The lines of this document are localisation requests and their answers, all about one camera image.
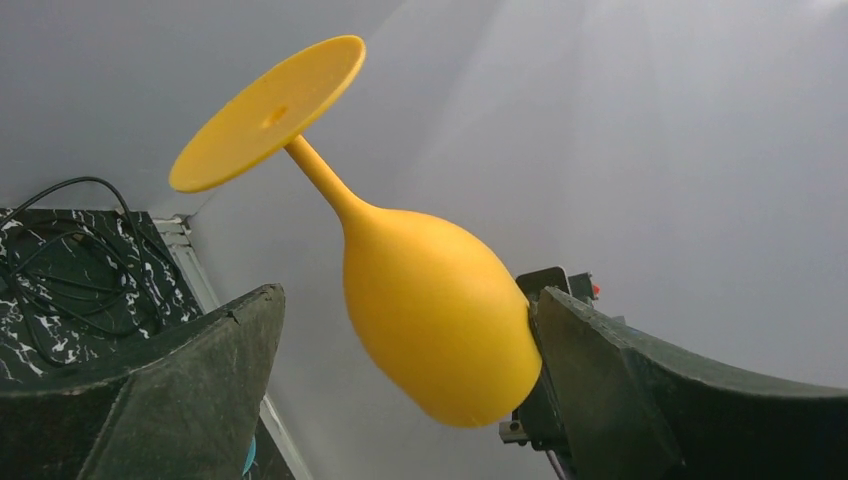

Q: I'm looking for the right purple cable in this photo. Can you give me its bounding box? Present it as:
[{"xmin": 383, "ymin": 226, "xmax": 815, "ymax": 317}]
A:
[{"xmin": 544, "ymin": 449, "xmax": 571, "ymax": 480}]

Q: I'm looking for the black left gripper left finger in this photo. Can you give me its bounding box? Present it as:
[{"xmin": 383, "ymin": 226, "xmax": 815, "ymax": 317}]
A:
[{"xmin": 1, "ymin": 284, "xmax": 285, "ymax": 479}]

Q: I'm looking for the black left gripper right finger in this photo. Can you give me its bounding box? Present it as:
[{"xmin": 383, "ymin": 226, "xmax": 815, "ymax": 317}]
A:
[{"xmin": 535, "ymin": 288, "xmax": 847, "ymax": 479}]

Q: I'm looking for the yellow-orange wine glass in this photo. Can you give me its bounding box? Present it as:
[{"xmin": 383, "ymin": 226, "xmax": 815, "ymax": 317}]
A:
[{"xmin": 169, "ymin": 34, "xmax": 543, "ymax": 428}]

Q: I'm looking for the blue wine glass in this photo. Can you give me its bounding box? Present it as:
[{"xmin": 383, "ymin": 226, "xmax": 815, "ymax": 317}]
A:
[{"xmin": 242, "ymin": 436, "xmax": 256, "ymax": 478}]

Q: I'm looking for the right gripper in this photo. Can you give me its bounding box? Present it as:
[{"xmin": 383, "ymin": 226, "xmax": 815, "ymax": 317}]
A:
[{"xmin": 499, "ymin": 266, "xmax": 600, "ymax": 458}]

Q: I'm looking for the black cable bundle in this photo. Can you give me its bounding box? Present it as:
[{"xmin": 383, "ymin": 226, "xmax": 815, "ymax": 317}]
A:
[{"xmin": 0, "ymin": 176, "xmax": 180, "ymax": 369}]

